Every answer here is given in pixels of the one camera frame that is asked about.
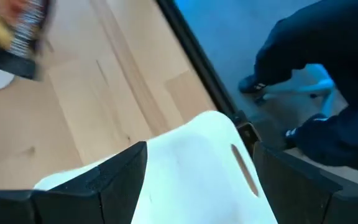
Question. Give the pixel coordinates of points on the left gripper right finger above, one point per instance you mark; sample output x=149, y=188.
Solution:
x=306, y=199

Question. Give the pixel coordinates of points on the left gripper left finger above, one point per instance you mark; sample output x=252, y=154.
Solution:
x=57, y=205

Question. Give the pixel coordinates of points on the black Maruchan Fire pack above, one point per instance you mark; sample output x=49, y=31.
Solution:
x=11, y=31

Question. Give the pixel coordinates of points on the person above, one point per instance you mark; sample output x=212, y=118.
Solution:
x=337, y=46

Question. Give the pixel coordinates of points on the black aluminium table frame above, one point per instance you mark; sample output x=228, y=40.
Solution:
x=201, y=59

